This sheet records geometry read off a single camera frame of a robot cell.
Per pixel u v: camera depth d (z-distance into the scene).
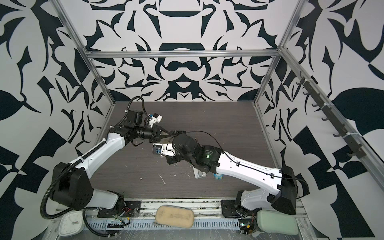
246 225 0.71
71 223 0.67
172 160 0.60
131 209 0.73
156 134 0.69
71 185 0.42
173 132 0.61
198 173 0.84
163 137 0.73
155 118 0.76
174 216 0.69
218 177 0.83
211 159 0.48
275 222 0.69
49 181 0.67
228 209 0.74
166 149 0.55
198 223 0.71
